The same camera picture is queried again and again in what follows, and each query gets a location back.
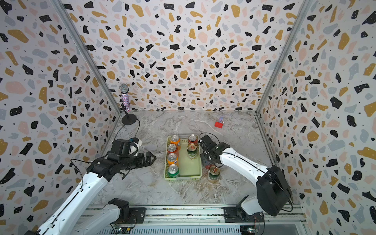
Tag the red cola can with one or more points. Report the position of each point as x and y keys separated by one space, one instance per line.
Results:
x=193 y=139

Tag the green soda can column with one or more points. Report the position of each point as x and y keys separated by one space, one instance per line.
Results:
x=192 y=151

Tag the orange soda can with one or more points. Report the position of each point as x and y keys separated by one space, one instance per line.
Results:
x=172 y=159
x=175 y=139

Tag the orange soda can near left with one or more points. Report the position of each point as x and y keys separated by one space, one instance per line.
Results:
x=172 y=159

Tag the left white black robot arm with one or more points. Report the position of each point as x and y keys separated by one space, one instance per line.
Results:
x=65 y=220

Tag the microphone on black stand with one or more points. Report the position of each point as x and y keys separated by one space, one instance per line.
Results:
x=128 y=118

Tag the aluminium corner post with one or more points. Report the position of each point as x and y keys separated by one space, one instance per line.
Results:
x=64 y=16
x=287 y=47

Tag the green soda can near left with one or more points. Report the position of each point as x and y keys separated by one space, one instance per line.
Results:
x=173 y=171

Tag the orange soda can far left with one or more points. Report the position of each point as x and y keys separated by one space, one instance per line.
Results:
x=175 y=139

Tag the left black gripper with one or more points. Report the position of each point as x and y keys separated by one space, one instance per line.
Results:
x=142 y=163

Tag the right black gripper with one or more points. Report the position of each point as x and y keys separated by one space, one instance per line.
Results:
x=203 y=160

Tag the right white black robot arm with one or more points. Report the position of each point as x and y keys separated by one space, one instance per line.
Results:
x=273 y=191

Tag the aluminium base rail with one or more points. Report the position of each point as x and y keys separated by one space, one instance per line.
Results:
x=188 y=220

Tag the right aluminium corner post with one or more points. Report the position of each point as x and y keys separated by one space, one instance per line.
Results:
x=287 y=47

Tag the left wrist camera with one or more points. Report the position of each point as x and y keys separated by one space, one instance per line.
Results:
x=135 y=144

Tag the small red block toy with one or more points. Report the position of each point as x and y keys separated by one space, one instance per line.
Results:
x=220 y=122

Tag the left aluminium corner post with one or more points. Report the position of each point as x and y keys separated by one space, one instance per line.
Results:
x=64 y=16

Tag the pale green plastic basket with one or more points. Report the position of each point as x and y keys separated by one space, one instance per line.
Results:
x=189 y=169

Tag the green gold-top soda can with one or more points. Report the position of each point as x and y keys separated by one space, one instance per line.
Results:
x=214 y=173

